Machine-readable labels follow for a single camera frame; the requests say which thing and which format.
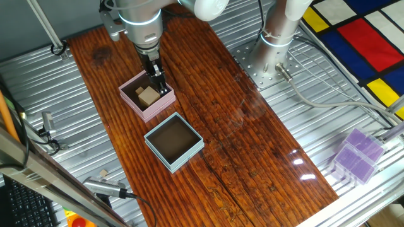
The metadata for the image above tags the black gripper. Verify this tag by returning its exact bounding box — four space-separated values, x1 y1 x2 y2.
136 44 169 96

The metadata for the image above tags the large wooden cube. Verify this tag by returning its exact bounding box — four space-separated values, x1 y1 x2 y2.
138 85 161 107

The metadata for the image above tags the pink cardboard box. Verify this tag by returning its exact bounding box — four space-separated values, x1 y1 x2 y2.
118 69 177 124

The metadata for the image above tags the light blue cardboard box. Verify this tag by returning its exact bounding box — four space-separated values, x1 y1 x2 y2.
143 112 205 174

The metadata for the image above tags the red emergency stop button box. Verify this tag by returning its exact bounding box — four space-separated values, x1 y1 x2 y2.
62 207 97 227

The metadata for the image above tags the glossy wood-grain board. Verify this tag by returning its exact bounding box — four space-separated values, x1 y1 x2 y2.
67 3 339 227

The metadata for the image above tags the thin metal pole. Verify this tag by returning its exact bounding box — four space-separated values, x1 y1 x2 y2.
27 0 70 61

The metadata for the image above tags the orange pole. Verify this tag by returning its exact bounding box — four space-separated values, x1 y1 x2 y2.
0 90 20 143

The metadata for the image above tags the black keyboard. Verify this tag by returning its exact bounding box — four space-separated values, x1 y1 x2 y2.
3 176 61 227

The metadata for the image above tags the colour block patterned cloth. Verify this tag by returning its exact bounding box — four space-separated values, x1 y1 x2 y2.
299 0 404 120

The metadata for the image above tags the clear purple plastic case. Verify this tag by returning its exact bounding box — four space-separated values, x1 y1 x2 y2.
342 127 388 165
330 143 379 186

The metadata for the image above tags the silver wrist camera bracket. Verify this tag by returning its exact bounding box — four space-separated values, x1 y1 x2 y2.
100 9 128 42

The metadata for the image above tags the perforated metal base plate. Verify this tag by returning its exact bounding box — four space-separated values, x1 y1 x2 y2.
232 39 304 91

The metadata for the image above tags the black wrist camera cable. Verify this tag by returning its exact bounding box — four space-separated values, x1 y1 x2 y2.
98 0 116 14

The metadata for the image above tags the black cable tie loop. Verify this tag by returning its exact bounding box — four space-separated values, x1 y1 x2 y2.
50 40 69 57

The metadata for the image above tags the black cable bundle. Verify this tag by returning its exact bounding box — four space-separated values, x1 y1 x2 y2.
257 0 268 35

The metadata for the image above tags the small silver camera on mount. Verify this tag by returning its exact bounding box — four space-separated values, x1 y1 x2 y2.
40 111 61 149

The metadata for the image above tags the ribbed silver camera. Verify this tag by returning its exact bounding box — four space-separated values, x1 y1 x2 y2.
82 176 128 199

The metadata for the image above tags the thick grey cable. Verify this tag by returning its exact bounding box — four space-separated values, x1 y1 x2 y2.
275 62 404 124

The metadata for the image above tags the aluminium frame bar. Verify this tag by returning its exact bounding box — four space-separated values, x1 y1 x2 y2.
0 125 130 227

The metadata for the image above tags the aluminium edge rail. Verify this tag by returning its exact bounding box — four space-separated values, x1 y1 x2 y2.
296 157 404 227

